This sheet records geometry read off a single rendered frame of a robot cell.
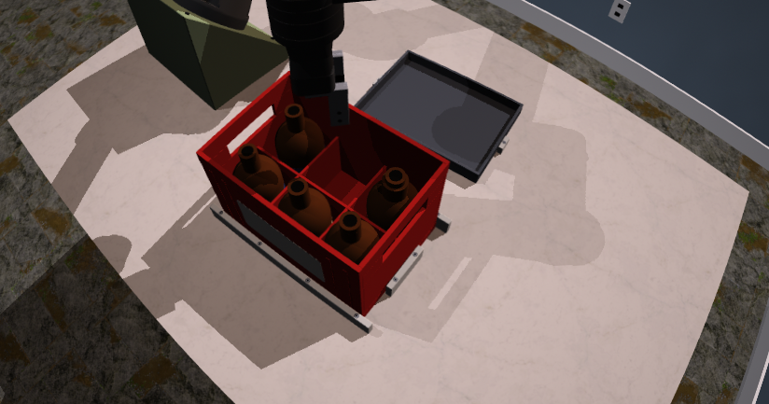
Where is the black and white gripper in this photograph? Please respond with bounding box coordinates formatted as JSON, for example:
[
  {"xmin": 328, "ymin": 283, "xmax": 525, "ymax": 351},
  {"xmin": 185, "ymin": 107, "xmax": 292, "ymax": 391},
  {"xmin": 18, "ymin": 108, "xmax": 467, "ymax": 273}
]
[{"xmin": 266, "ymin": 0, "xmax": 376, "ymax": 126}]

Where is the brown bottle with red label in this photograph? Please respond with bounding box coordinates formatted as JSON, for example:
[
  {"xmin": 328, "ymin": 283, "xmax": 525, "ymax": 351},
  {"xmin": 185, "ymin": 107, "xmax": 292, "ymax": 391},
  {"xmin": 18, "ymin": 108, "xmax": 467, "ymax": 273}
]
[{"xmin": 367, "ymin": 167, "xmax": 418, "ymax": 231}]

